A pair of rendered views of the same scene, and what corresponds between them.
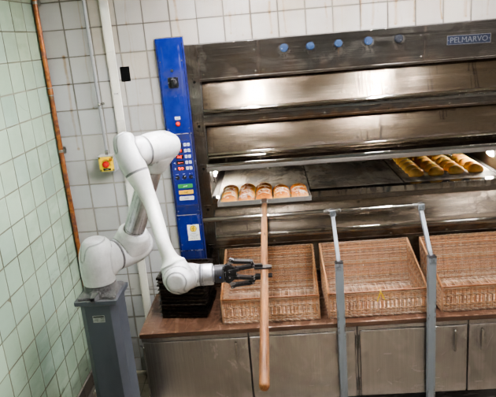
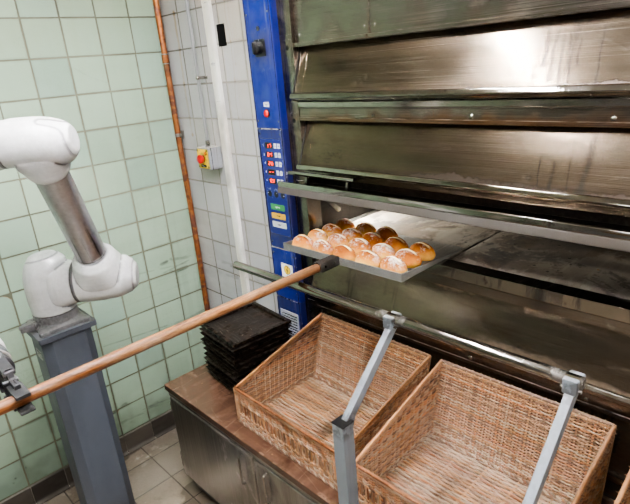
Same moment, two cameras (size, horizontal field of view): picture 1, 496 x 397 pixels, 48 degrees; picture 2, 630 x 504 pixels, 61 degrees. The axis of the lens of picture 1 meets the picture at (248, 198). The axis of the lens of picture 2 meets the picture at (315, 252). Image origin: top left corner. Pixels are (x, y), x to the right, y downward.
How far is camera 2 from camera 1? 2.27 m
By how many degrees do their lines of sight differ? 42
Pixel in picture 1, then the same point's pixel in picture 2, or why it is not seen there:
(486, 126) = not seen: outside the picture
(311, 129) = (446, 147)
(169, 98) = (257, 73)
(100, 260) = (30, 283)
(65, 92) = (178, 60)
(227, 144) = (325, 154)
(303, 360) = not seen: outside the picture
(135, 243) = (80, 274)
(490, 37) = not seen: outside the picture
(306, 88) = (440, 62)
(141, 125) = (239, 111)
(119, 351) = (60, 402)
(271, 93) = (383, 70)
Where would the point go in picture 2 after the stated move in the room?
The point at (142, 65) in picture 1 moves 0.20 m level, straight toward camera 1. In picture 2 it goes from (235, 22) to (199, 21)
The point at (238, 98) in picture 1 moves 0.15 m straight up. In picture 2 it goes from (337, 78) to (334, 30)
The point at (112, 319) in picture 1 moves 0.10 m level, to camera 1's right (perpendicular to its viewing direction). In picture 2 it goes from (46, 361) to (57, 369)
